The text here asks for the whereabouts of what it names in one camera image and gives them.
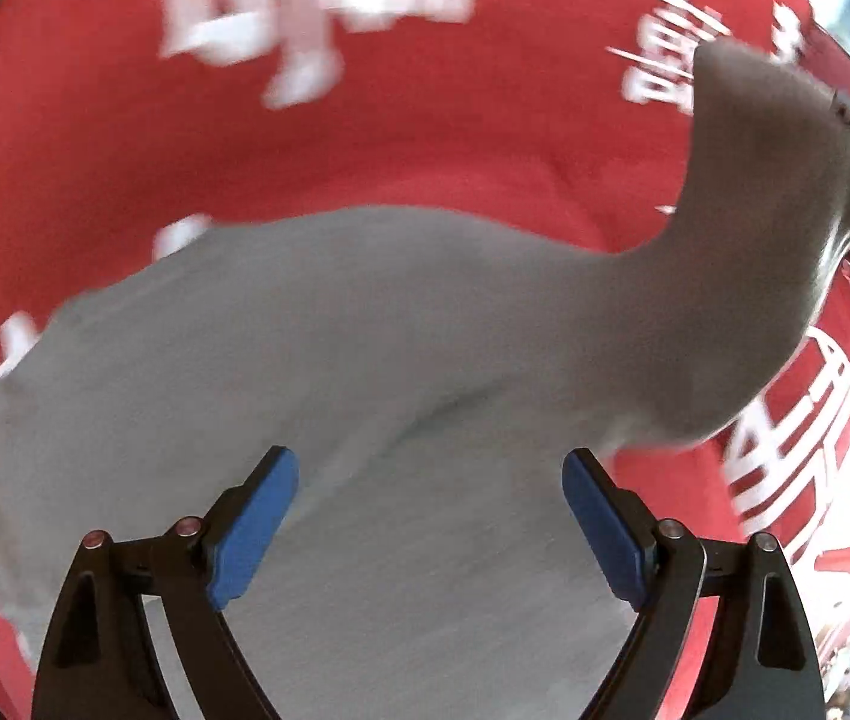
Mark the red blanket with white print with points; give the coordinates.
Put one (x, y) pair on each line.
(320, 142)

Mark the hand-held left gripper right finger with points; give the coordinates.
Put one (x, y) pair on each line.
(605, 529)

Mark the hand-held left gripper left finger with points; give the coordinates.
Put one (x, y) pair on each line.
(256, 525)

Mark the grey fleece garment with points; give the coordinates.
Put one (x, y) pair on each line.
(395, 360)

